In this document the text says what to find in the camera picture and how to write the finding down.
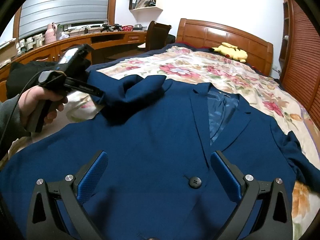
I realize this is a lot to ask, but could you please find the navy blue suit jacket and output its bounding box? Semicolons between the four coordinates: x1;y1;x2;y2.
1;72;319;239

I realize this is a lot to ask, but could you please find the dark grey sleeve forearm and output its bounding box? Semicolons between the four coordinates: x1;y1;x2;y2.
1;94;31;159

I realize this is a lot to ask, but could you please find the person's left hand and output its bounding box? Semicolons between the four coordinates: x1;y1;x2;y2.
18;86;68;127

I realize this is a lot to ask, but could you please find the pink plush toy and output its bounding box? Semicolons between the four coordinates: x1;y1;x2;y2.
44;23;57;44

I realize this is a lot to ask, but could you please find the long wooden desk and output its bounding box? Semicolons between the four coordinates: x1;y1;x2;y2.
0;30;148;103

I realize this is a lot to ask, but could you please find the black garment on bed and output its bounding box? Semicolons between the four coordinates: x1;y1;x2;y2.
6;61;56;99

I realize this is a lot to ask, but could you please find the grey window blind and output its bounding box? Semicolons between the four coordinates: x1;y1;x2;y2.
19;0;108;39

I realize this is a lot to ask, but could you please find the red basket on desk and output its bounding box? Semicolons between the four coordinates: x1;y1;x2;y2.
121;25;134;31

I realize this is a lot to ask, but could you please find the floral bed blanket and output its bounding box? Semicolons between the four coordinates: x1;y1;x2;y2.
7;45;320;240

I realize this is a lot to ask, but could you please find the dark wooden chair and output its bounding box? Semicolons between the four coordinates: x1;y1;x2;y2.
137;21;176;51

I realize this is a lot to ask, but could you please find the red louvered wardrobe door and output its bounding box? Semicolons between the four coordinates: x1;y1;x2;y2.
279;0;319;126

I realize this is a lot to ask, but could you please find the wooden bed headboard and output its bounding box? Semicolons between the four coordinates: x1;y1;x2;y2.
176;18;273;76

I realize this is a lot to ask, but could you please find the yellow plush toy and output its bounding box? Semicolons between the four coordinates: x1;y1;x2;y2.
210;42;248;63

